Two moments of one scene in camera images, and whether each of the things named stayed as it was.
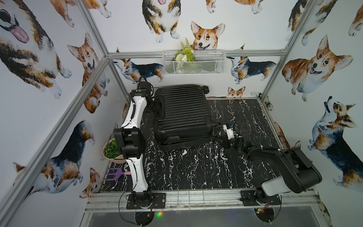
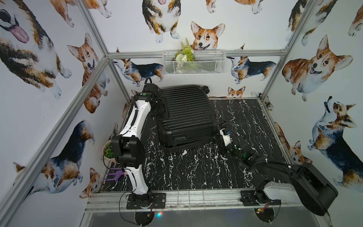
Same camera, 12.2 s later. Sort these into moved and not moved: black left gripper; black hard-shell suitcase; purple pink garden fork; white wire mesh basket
Moved: black left gripper
Not moved: purple pink garden fork; white wire mesh basket; black hard-shell suitcase
